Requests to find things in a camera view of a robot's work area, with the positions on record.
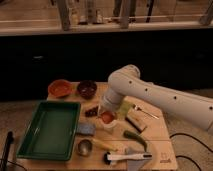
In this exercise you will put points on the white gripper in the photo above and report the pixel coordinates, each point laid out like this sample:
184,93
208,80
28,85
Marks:
110,101

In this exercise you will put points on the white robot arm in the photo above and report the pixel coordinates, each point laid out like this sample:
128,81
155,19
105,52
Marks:
197,110

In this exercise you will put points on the white paper cup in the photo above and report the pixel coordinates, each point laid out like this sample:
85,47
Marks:
110,126

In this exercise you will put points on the light green cloth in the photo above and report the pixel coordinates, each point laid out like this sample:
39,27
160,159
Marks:
123,110

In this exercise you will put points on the dark grapes bunch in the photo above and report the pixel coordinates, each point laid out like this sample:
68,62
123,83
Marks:
92,112

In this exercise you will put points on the silver fork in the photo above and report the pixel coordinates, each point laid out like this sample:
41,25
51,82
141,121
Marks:
137,108

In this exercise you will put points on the dark brown bowl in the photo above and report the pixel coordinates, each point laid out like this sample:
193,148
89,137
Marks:
87,89

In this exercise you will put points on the wooden block brush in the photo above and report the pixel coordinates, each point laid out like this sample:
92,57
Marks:
139,126

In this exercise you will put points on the green chili pepper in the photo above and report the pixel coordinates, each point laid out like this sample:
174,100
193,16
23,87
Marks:
136,137

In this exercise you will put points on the blue grey sponge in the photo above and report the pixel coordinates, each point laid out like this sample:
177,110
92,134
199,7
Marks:
86,129

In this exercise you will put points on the orange bowl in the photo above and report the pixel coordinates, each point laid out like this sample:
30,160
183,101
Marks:
59,88

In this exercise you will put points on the green plastic tray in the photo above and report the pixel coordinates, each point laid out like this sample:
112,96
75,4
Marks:
51,132

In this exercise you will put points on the black stand left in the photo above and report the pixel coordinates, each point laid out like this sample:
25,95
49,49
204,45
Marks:
3,161

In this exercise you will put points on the metal measuring cup wooden handle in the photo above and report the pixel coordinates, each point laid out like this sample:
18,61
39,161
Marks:
85,146

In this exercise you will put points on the white handled brush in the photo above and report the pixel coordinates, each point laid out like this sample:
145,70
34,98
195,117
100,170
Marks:
109,158

